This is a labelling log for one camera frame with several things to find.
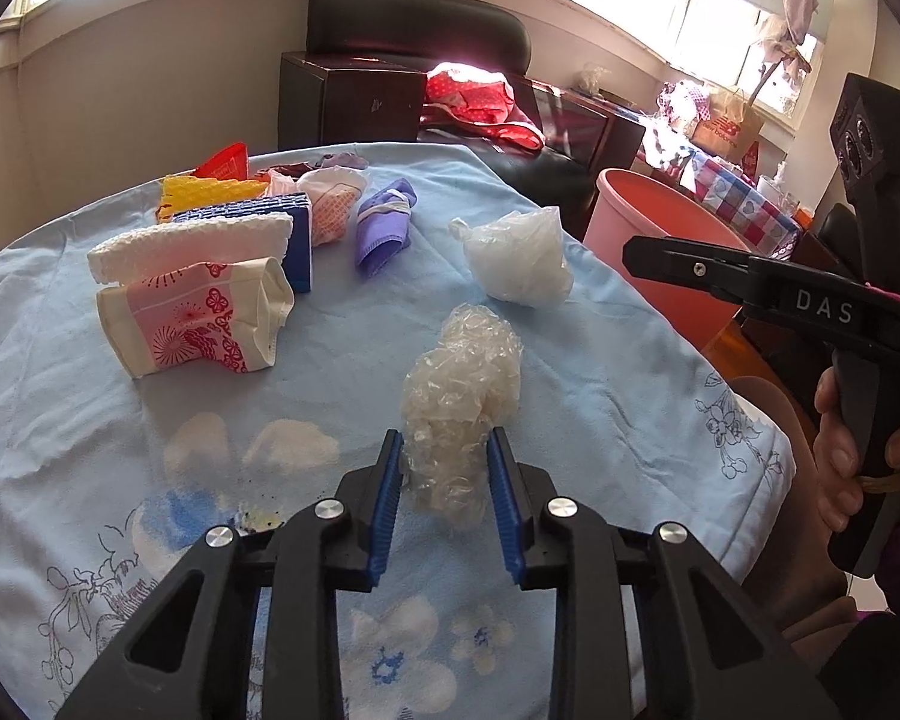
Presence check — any person's brown clothing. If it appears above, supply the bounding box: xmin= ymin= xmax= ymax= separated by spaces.
xmin=720 ymin=373 xmax=882 ymax=661

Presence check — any checkered covered side table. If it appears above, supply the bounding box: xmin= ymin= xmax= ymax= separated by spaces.
xmin=641 ymin=82 xmax=805 ymax=260

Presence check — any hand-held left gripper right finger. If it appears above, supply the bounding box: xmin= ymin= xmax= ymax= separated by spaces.
xmin=486 ymin=426 xmax=845 ymax=720

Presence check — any red snack packet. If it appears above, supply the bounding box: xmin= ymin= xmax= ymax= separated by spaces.
xmin=195 ymin=141 xmax=252 ymax=181

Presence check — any blue foam net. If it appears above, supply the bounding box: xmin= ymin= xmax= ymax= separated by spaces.
xmin=171 ymin=193 xmax=314 ymax=293

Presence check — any crumpled white orange bag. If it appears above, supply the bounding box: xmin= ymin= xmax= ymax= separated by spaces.
xmin=296 ymin=166 xmax=372 ymax=247

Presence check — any pale hanging cloth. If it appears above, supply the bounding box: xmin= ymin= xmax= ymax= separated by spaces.
xmin=750 ymin=0 xmax=822 ymax=115

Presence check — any black leather armchair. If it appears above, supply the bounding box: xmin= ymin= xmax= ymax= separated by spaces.
xmin=305 ymin=0 xmax=601 ymax=230

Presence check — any white plastic bag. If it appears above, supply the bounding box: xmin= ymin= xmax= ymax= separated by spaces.
xmin=450 ymin=206 xmax=575 ymax=308

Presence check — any pink plastic bin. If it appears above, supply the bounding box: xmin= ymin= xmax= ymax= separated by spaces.
xmin=583 ymin=167 xmax=751 ymax=350

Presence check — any brown paper shopping bag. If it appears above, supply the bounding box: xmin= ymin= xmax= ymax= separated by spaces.
xmin=690 ymin=88 xmax=766 ymax=163

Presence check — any yellow foam net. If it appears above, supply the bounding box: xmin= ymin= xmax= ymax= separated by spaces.
xmin=156 ymin=174 xmax=269 ymax=222

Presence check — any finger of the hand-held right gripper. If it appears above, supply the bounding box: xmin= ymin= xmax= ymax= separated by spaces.
xmin=622 ymin=235 xmax=755 ymax=302

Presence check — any pink red patterned paper bag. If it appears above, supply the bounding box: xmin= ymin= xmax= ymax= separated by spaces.
xmin=95 ymin=256 xmax=297 ymax=378

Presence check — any purple cloth with white band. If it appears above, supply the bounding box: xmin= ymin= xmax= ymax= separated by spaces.
xmin=355 ymin=178 xmax=419 ymax=273

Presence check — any dark brown cabinet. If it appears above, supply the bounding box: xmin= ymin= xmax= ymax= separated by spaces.
xmin=279 ymin=51 xmax=428 ymax=151

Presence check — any light blue floral tablecloth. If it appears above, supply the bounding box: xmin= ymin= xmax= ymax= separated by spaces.
xmin=0 ymin=141 xmax=796 ymax=720

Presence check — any red dotted cloth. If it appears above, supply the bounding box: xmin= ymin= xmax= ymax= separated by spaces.
xmin=420 ymin=64 xmax=545 ymax=152

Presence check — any dark wooden side table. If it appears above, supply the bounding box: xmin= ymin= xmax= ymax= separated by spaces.
xmin=510 ymin=79 xmax=647 ymax=170

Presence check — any white foam net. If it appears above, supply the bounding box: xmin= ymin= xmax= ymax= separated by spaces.
xmin=88 ymin=211 xmax=295 ymax=287

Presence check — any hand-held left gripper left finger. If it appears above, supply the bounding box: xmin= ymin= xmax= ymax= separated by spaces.
xmin=54 ymin=429 xmax=406 ymax=720

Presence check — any person's right hand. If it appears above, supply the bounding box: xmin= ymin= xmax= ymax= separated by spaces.
xmin=811 ymin=371 xmax=900 ymax=535

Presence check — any clear bubble wrap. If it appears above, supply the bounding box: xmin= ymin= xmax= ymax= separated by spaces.
xmin=401 ymin=302 xmax=524 ymax=533

